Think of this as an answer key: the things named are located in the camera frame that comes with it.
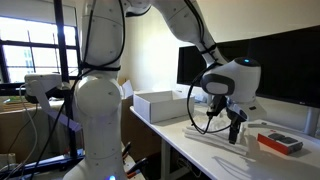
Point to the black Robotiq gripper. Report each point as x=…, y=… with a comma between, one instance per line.
x=237, y=115

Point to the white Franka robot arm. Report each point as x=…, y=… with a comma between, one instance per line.
x=96, y=100

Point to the red box with dark top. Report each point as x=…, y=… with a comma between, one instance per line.
x=276, y=145

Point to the white cardboard box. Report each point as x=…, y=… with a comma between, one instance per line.
x=170, y=108

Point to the brown cardboard box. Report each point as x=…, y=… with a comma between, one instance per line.
x=136, y=133

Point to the white monitor stand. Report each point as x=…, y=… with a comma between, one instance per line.
x=311, y=121

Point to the white table leg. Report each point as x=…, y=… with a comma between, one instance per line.
x=165, y=160

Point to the black computer monitor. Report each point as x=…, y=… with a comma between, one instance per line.
x=186, y=63
x=290, y=66

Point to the red black hand tool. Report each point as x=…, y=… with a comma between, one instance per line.
x=133, y=166

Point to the black vertical pole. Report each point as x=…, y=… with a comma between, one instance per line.
x=61, y=40

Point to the black framed window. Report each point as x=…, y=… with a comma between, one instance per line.
x=40, y=50

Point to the brown wooden cabinet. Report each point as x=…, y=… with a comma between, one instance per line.
x=13, y=126

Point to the green book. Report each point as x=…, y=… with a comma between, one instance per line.
x=13, y=99

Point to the white device on bracket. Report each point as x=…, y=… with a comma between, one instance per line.
x=43, y=81

